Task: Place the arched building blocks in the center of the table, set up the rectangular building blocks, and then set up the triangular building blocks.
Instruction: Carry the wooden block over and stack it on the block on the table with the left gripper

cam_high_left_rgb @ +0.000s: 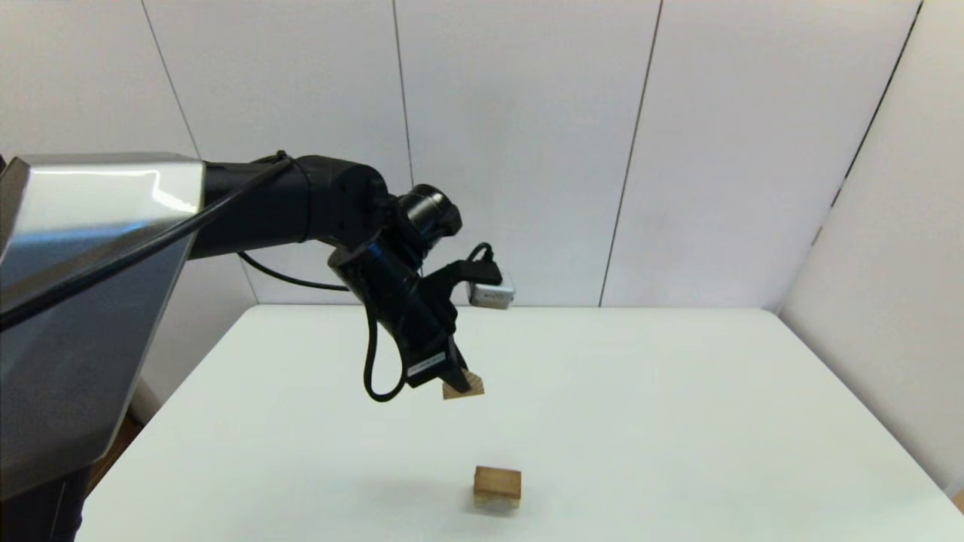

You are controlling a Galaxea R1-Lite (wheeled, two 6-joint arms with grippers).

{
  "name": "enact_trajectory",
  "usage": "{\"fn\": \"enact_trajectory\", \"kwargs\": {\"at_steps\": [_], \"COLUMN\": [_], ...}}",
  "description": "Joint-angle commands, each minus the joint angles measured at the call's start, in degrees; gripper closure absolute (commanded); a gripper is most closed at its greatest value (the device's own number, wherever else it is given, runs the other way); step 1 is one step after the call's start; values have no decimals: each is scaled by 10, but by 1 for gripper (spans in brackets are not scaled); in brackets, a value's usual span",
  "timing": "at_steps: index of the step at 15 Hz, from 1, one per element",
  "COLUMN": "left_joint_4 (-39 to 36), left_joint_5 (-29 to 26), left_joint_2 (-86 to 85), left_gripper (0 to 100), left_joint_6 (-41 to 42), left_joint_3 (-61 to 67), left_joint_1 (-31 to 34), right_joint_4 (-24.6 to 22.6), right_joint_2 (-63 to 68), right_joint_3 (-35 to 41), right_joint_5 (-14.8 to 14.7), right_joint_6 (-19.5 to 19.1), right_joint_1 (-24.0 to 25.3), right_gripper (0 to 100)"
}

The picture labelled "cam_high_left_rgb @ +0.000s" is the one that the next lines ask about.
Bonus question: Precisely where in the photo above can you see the triangular wooden block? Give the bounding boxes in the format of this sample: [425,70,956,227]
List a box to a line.
[442,370,486,400]

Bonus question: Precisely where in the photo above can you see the rectangular wooden block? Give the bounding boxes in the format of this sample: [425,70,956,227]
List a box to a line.
[474,466,523,502]

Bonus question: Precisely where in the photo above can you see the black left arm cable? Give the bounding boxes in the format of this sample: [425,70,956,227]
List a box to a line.
[0,151,412,403]

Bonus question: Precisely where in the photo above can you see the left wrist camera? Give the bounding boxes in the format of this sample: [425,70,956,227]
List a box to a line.
[466,274,517,310]

